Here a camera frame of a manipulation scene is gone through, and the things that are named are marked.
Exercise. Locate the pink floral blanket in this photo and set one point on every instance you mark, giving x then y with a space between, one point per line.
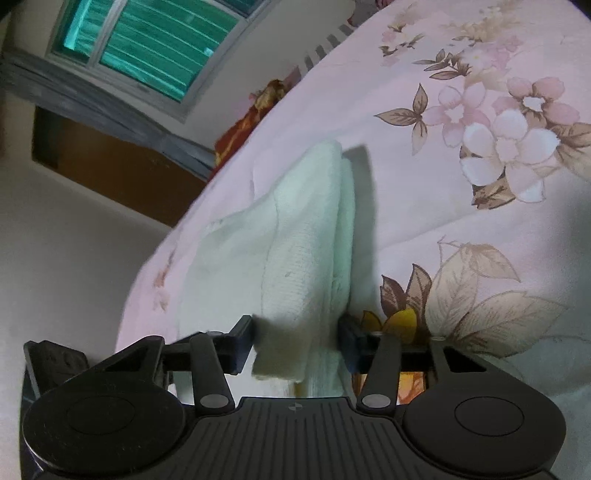
461 240

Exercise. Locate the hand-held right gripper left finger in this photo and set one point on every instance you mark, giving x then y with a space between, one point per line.
240 346

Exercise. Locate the grey curtain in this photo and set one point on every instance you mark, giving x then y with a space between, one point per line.
115 120

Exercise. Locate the window with green glass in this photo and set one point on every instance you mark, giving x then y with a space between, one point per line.
147 41

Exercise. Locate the brown wooden door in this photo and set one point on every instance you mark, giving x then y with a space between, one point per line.
115 175

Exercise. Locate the red patterned pillow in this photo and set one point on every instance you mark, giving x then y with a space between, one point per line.
244 127

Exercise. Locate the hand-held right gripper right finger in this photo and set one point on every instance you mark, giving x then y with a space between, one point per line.
348 344

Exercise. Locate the pale green towel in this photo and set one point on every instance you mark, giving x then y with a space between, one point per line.
300 240

